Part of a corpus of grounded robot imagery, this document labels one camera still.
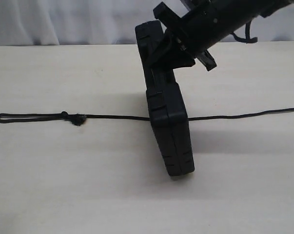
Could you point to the white backdrop curtain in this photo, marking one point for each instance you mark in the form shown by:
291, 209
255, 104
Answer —
71, 22

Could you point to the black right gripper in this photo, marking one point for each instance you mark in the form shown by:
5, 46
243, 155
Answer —
178, 47

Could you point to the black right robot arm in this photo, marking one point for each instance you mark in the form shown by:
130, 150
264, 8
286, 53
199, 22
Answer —
207, 22

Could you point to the black plastic carry case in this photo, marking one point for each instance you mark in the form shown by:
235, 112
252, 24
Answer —
166, 108

